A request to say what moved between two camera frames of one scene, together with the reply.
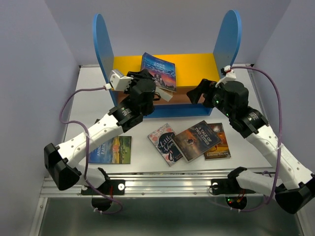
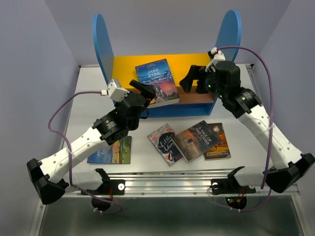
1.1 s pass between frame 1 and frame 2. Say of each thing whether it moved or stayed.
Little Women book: stayed
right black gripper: moved
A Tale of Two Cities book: stayed
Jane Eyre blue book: moved
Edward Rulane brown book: stayed
